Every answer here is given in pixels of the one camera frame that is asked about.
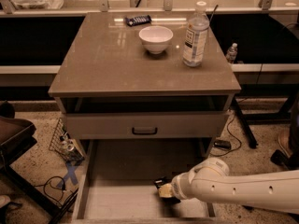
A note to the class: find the clear plastic water bottle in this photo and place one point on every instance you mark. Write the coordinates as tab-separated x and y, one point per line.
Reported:
195	38

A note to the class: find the small water bottle background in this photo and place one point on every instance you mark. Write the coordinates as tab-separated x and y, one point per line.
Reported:
231	53

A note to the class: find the dark rxbar chocolate wrapper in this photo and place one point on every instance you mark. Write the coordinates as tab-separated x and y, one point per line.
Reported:
160	182

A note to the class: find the blue candy bar wrapper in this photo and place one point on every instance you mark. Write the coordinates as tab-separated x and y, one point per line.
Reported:
138	20

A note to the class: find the black power adapter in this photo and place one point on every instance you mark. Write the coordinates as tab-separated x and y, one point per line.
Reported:
222	144

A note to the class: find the wire basket with items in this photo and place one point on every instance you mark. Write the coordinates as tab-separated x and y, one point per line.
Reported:
62	144

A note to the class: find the grey drawer cabinet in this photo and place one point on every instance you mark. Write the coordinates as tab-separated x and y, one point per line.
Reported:
107	70

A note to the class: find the white ceramic bowl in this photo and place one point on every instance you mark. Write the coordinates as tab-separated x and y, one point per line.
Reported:
155	39

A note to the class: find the open middle drawer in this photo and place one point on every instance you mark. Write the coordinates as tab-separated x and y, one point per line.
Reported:
117	183

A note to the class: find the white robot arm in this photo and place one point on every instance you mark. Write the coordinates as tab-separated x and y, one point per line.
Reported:
210	182

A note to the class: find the closed top drawer front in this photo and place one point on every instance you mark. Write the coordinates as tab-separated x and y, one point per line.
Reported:
145	125

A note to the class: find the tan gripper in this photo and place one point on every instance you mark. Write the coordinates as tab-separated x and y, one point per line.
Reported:
176	187

